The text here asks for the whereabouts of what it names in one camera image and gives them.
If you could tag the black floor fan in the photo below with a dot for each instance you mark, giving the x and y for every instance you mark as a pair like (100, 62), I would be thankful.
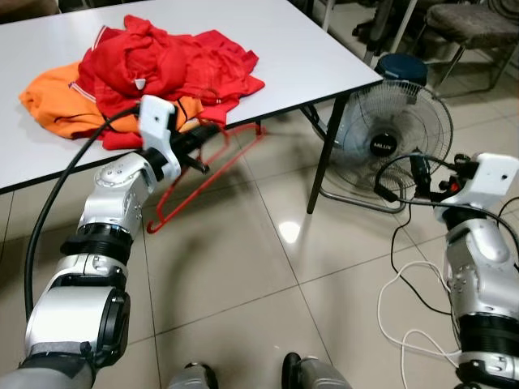
(381, 121)

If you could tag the red clothes hanger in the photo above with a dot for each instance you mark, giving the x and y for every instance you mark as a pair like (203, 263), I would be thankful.
(235, 159)

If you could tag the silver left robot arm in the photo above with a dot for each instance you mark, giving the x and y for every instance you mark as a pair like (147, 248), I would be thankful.
(113, 203)

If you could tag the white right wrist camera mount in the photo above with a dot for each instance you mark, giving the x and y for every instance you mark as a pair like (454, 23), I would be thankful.
(491, 178)

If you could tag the white table black legs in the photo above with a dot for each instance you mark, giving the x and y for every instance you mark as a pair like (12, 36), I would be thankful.
(284, 49)

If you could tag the orange garment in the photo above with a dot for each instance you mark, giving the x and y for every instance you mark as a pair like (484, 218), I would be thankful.
(57, 101)

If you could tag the brown cushioned chair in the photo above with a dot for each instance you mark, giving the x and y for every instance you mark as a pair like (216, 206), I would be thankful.
(470, 20)

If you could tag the red shirt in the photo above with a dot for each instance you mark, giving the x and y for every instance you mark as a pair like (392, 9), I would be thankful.
(154, 65)

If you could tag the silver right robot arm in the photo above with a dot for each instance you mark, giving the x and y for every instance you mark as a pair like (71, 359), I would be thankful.
(478, 275)

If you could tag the robot left leg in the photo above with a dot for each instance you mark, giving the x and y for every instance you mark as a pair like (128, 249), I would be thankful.
(190, 377)

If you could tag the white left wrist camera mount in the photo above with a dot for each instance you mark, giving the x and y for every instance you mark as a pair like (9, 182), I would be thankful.
(156, 121)

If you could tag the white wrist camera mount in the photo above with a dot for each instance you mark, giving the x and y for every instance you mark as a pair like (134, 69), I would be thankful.
(491, 178)
(156, 121)

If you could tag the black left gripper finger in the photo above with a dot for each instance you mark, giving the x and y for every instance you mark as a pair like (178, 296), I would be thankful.
(211, 132)

